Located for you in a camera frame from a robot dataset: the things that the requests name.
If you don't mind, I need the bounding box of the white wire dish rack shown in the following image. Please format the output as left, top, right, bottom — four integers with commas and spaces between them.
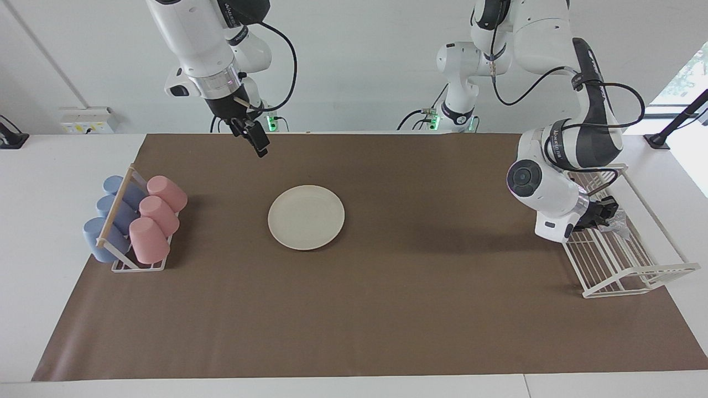
539, 163, 701, 299

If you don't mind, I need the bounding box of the brown table mat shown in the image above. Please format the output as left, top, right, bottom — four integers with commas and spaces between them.
32, 133, 708, 382

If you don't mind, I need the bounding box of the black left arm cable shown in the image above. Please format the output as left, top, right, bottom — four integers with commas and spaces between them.
490, 28, 646, 197

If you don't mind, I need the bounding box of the pink plastic cup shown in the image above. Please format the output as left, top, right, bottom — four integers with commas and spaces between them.
147, 176, 188, 213
129, 217, 170, 264
139, 196, 180, 237

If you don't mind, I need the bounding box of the blue plastic cup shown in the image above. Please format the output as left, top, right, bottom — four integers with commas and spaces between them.
96, 195, 140, 235
83, 217, 132, 263
103, 176, 147, 211

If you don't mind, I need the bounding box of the cream round plate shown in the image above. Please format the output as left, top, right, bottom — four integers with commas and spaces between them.
268, 185, 346, 251

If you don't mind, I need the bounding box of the white power strip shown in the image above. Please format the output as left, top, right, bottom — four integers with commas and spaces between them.
60, 107, 118, 134

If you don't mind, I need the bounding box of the white cup holder rack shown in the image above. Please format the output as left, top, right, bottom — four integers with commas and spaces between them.
96, 164, 179, 272

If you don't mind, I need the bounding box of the bright window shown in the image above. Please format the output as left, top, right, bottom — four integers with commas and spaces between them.
647, 41, 708, 119

